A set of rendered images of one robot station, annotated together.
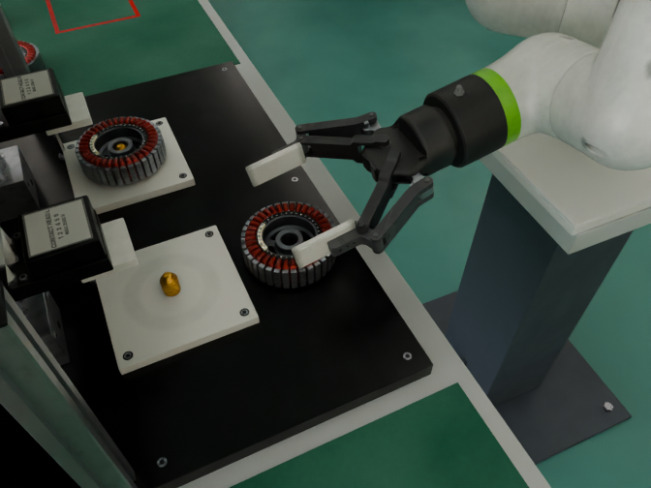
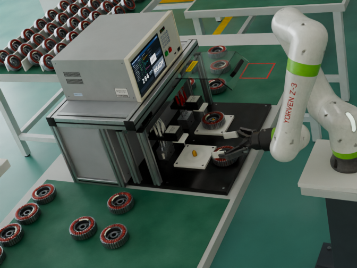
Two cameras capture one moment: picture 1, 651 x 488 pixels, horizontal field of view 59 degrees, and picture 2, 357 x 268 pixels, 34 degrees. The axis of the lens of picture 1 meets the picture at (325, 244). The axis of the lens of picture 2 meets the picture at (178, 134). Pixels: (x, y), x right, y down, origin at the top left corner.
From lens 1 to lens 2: 202 cm
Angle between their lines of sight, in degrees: 45
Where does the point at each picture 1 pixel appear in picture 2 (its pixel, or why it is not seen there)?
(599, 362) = not seen: outside the picture
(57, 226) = (172, 129)
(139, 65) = (249, 96)
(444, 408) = (221, 201)
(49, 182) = (196, 123)
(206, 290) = (200, 158)
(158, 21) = (270, 82)
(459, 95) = (263, 131)
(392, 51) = not seen: outside the picture
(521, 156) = (312, 161)
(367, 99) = not seen: outside the picture
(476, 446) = (219, 209)
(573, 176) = (316, 172)
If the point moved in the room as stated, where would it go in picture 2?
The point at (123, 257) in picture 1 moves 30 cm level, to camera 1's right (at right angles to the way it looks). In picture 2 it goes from (181, 140) to (229, 163)
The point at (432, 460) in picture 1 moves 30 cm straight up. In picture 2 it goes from (209, 207) to (193, 148)
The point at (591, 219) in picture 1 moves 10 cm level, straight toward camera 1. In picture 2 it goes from (304, 183) to (279, 190)
